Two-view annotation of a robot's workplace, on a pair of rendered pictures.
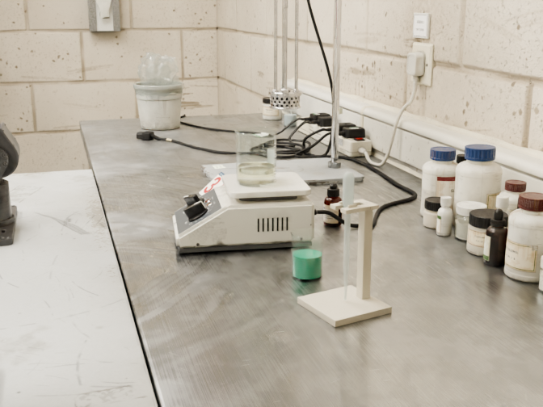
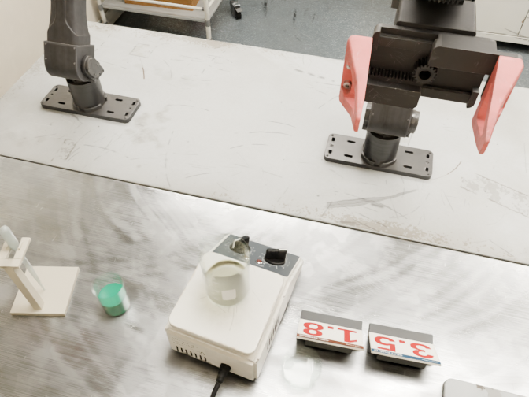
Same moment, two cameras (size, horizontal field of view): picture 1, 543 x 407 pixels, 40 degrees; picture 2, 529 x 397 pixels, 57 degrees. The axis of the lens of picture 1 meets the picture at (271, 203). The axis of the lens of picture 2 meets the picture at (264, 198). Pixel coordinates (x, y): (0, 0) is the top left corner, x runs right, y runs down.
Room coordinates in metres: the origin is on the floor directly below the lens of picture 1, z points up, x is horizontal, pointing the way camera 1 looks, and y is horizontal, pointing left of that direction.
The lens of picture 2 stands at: (1.29, -0.23, 1.56)
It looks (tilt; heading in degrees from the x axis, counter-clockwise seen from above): 50 degrees down; 121
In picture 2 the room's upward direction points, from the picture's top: straight up
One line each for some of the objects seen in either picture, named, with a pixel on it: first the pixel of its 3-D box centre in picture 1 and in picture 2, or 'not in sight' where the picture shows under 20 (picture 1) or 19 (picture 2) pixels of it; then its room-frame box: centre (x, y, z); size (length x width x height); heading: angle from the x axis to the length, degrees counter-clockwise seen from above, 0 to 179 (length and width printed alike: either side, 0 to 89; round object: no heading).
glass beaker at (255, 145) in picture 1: (255, 157); (224, 272); (1.08, 0.02, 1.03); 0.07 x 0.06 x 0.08; 173
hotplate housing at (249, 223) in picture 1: (247, 212); (236, 299); (1.08, 0.04, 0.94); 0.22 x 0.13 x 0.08; 100
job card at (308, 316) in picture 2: not in sight; (331, 329); (1.22, 0.07, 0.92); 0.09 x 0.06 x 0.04; 19
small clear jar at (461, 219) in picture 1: (470, 221); not in sight; (1.09, -0.30, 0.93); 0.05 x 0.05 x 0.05
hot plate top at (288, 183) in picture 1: (264, 184); (227, 300); (1.09, 0.01, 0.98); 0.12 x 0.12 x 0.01; 10
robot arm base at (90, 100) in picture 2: not in sight; (86, 90); (0.56, 0.28, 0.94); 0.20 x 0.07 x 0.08; 16
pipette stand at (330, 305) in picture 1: (345, 256); (31, 268); (0.82, -0.09, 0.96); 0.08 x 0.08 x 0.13; 30
